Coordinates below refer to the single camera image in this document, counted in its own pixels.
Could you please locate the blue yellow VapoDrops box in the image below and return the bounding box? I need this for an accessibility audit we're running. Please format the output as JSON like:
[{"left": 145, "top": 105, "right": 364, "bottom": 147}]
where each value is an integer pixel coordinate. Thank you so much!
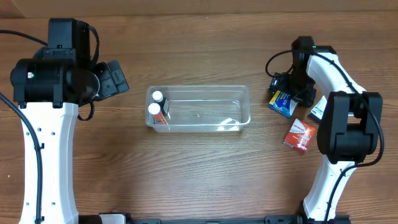
[{"left": 269, "top": 90, "right": 298, "bottom": 118}]

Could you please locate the white blue medicine box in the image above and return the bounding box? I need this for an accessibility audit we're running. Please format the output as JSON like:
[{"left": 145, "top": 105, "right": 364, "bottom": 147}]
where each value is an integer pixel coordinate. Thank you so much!
[{"left": 308, "top": 96, "right": 327, "bottom": 123}]

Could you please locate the black bottle white cap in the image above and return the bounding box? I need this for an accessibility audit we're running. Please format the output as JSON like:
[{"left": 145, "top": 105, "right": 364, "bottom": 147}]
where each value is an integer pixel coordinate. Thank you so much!
[{"left": 152, "top": 91, "right": 169, "bottom": 116}]

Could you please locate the orange bottle white cap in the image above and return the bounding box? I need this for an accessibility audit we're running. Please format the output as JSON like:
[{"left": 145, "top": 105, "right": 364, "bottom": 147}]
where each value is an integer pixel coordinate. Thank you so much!
[{"left": 148, "top": 103, "right": 168, "bottom": 124}]

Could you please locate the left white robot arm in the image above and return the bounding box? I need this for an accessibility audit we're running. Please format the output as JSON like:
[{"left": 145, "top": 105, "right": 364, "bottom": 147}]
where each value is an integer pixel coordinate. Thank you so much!
[{"left": 11, "top": 18, "right": 130, "bottom": 223}]

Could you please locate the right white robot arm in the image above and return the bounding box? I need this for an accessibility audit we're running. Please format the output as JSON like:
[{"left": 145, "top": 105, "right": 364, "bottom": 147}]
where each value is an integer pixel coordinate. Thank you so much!
[{"left": 265, "top": 36, "right": 384, "bottom": 223}]

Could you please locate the clear plastic container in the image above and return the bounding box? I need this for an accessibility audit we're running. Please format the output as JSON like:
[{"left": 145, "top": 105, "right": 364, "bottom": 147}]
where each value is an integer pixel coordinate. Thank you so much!
[{"left": 146, "top": 85, "right": 251, "bottom": 133}]

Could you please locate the red medicine box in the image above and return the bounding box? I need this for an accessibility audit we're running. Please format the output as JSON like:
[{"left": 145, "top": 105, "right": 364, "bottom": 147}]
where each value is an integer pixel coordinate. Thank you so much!
[{"left": 282, "top": 118, "right": 317, "bottom": 154}]

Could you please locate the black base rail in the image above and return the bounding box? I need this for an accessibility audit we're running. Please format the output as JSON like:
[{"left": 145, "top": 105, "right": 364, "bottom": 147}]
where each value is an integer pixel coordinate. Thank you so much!
[{"left": 79, "top": 212, "right": 352, "bottom": 224}]

